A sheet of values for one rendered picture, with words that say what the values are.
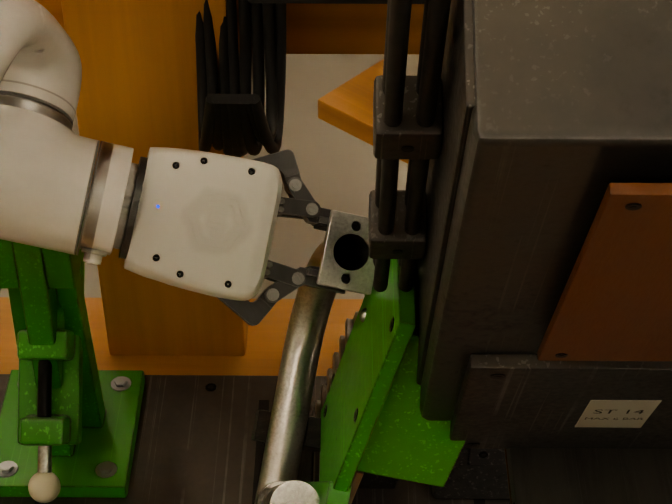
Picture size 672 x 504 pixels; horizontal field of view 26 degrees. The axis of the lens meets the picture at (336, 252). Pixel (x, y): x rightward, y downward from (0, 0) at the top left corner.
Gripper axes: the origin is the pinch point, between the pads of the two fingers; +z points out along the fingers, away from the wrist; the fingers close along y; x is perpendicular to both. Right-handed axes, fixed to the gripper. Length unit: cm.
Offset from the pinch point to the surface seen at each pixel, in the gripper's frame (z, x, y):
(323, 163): 29, 211, 38
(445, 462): 10.3, -3.4, -13.5
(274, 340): 2.9, 43.7, -6.3
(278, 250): 21, 191, 15
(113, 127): -17.7, 25.4, 9.0
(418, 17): 7.0, 22.5, 24.7
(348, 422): 2.8, -3.0, -12.0
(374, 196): -1.7, -19.7, 2.0
